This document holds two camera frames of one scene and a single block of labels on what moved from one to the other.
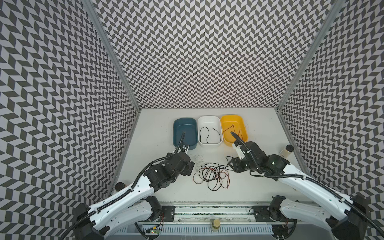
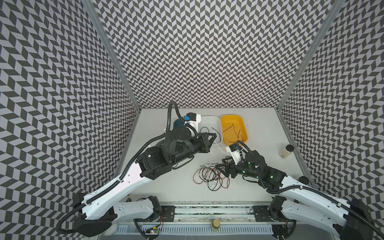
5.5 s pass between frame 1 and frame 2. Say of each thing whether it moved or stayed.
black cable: stayed
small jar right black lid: stayed
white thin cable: moved
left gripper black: moved
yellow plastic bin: stayed
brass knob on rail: stayed
